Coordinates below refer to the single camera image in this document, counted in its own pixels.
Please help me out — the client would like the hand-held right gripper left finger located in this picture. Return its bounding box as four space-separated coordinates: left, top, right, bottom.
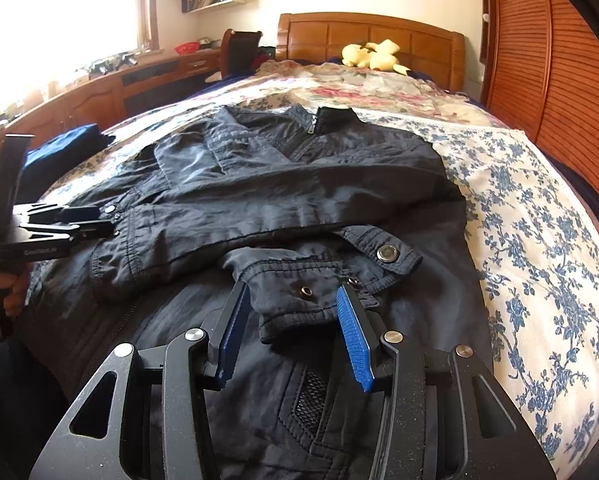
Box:
30 281 253 480

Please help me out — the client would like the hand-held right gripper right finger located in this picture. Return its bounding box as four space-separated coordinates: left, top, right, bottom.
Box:
336 281 557 480

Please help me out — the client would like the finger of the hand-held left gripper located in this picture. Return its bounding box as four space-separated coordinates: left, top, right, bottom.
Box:
27 220 116 243
14 204 102 225

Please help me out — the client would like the black jacket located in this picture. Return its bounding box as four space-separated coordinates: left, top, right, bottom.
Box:
10 105 495 480

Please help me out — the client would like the person's left hand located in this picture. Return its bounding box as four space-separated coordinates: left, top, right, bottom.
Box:
0 265 30 318

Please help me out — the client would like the navy folded garment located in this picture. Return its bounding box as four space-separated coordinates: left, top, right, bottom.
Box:
22 124 115 171

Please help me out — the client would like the wooden desk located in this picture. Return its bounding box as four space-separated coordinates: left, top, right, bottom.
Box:
0 50 225 171

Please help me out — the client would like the black device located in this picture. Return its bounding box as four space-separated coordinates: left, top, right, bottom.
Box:
82 52 138 76

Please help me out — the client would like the window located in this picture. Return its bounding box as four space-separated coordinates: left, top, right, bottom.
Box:
0 0 160 116

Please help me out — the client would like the blue floral blanket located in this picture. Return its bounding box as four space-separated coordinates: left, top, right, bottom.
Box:
30 85 599 480

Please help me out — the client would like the dark wooden chair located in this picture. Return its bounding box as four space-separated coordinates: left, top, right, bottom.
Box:
220 29 264 78

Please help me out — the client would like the pink floral quilt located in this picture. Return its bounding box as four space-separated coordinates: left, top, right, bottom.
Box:
170 57 500 128

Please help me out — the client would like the yellow plush toy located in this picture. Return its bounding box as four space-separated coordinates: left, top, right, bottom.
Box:
341 39 413 77

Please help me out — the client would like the wooden bed headboard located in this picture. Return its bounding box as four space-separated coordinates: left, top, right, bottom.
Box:
276 12 466 93

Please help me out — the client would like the wooden slatted wardrobe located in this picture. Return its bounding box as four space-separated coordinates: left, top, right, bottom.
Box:
479 0 599 201

